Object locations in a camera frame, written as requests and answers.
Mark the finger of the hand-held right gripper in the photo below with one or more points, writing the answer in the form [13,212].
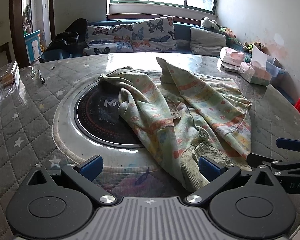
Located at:
[260,160]
[288,143]

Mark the black garment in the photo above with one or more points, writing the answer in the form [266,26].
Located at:
[80,30]

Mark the grey flat box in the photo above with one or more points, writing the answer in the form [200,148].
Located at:
[230,67]

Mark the black and white plush toy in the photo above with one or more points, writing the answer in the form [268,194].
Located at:
[208,23]

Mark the butterfly print cushion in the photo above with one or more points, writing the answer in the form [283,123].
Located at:
[107,38]
[153,33]

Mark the grey pillow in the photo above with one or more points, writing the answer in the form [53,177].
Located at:
[207,41]

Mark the black round induction cooktop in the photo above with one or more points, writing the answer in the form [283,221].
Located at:
[97,115]

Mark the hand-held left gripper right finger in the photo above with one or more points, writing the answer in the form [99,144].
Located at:
[210,168]

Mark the black pen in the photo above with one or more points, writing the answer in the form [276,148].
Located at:
[41,77]

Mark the white paper sheet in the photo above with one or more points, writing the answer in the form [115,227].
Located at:
[258,55]

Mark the blue cabinet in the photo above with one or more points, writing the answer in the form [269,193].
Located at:
[32,45]

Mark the brown wooden door frame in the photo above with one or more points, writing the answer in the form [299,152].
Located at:
[16,17]

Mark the pink and green tissue pack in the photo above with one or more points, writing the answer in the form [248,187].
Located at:
[255,75]

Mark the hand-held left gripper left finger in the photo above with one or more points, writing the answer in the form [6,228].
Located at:
[91,168]

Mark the black bag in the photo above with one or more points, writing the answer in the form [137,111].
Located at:
[63,41]

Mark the pastel patterned child's jacket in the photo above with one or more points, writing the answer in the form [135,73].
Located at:
[145,110]

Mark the translucent blue plastic box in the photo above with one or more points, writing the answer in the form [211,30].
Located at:
[276,68]

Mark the blue sofa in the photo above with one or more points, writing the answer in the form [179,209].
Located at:
[182,37]

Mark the brown plush toy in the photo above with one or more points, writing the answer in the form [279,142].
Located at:
[260,45]
[246,46]

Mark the clear plastic container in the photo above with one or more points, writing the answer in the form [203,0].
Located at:
[5,80]

